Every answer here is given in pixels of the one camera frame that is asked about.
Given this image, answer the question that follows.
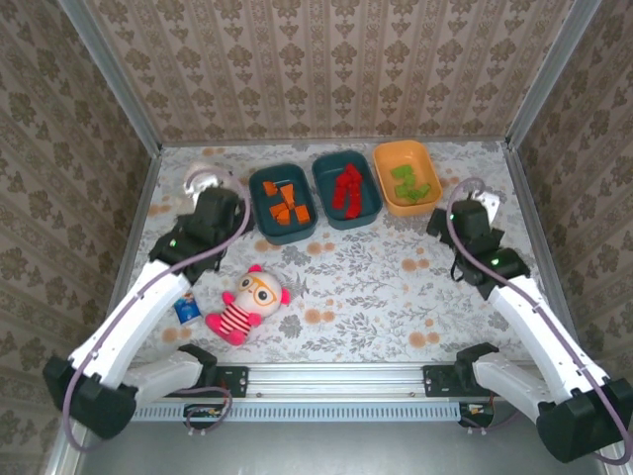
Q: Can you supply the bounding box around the orange plastic container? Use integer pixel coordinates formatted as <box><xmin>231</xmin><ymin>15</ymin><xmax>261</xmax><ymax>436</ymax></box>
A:
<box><xmin>372</xmin><ymin>139</ymin><xmax>444</xmax><ymax>218</ymax></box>

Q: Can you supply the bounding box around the dark teal plastic container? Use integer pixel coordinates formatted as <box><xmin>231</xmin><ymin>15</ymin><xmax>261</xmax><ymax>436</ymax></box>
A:
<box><xmin>248</xmin><ymin>162</ymin><xmax>318</xmax><ymax>247</ymax></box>
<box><xmin>311</xmin><ymin>149</ymin><xmax>383</xmax><ymax>231</ymax></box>

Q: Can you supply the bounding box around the pink striped plush doll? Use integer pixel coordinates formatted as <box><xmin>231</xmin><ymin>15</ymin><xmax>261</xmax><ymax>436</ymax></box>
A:
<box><xmin>205</xmin><ymin>264</ymin><xmax>293</xmax><ymax>347</ymax></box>

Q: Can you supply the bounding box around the small blue white packet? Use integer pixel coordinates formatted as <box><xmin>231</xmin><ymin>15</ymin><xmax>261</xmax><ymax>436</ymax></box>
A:
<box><xmin>173</xmin><ymin>291</ymin><xmax>203</xmax><ymax>327</ymax></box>

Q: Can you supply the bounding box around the grey metal shelf panel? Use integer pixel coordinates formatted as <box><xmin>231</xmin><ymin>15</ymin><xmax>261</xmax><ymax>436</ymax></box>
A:
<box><xmin>51</xmin><ymin>399</ymin><xmax>632</xmax><ymax>475</ymax></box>

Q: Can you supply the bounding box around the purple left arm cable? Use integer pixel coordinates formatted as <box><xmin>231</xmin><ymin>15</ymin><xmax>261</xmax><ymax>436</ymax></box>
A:
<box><xmin>61</xmin><ymin>166</ymin><xmax>248</xmax><ymax>452</ymax></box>

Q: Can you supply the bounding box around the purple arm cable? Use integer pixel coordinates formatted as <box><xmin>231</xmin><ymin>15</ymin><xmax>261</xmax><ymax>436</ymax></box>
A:
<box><xmin>61</xmin><ymin>166</ymin><xmax>248</xmax><ymax>452</ymax></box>
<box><xmin>447</xmin><ymin>177</ymin><xmax>629</xmax><ymax>466</ymax></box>

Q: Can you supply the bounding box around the aluminium table edge rail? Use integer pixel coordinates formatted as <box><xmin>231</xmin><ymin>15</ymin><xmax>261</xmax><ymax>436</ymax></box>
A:
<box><xmin>502</xmin><ymin>142</ymin><xmax>583</xmax><ymax>342</ymax></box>
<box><xmin>111</xmin><ymin>146</ymin><xmax>163</xmax><ymax>308</ymax></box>

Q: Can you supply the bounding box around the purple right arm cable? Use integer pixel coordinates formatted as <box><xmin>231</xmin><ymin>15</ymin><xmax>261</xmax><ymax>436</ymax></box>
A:
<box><xmin>447</xmin><ymin>177</ymin><xmax>629</xmax><ymax>466</ymax></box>

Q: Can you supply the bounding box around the aluminium frame post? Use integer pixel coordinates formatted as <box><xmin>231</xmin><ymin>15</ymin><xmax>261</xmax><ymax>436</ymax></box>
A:
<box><xmin>57</xmin><ymin>0</ymin><xmax>163</xmax><ymax>155</ymax></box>
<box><xmin>504</xmin><ymin>0</ymin><xmax>603</xmax><ymax>147</ymax></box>

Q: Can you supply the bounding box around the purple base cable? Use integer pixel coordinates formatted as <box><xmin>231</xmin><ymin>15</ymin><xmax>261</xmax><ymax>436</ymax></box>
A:
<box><xmin>183</xmin><ymin>385</ymin><xmax>233</xmax><ymax>437</ymax></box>
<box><xmin>458</xmin><ymin>395</ymin><xmax>525</xmax><ymax>432</ymax></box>

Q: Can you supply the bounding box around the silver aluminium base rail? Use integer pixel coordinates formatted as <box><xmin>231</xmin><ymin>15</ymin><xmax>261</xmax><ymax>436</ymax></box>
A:
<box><xmin>165</xmin><ymin>364</ymin><xmax>496</xmax><ymax>400</ymax></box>

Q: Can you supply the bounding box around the white slotted cable duct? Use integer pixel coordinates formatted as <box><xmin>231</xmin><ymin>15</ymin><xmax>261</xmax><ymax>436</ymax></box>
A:
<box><xmin>131</xmin><ymin>401</ymin><xmax>464</xmax><ymax>423</ymax></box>

